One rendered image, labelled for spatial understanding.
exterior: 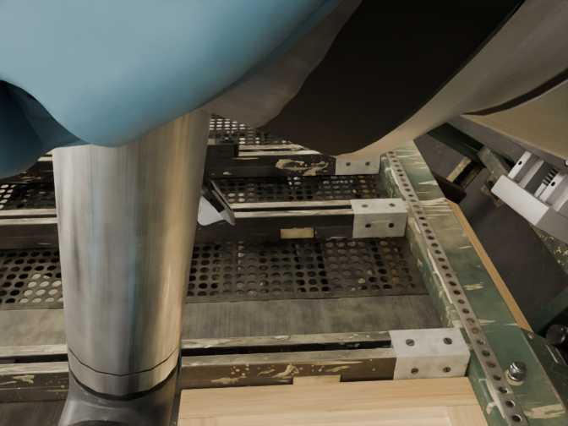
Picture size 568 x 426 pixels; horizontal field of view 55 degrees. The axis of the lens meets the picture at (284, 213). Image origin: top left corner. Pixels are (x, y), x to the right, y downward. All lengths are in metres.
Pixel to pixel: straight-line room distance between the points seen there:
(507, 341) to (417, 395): 0.20
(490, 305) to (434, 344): 0.18
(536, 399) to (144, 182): 0.82
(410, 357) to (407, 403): 0.07
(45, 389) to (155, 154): 0.80
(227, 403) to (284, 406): 0.09
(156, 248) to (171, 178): 0.04
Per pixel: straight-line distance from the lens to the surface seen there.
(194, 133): 0.25
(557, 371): 1.06
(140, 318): 0.32
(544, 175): 0.96
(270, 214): 1.24
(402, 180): 1.45
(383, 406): 0.94
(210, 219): 1.02
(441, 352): 0.97
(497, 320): 1.09
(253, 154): 1.50
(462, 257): 1.21
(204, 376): 0.94
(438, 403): 0.97
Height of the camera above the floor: 1.57
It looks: 19 degrees down
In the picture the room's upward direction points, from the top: 65 degrees counter-clockwise
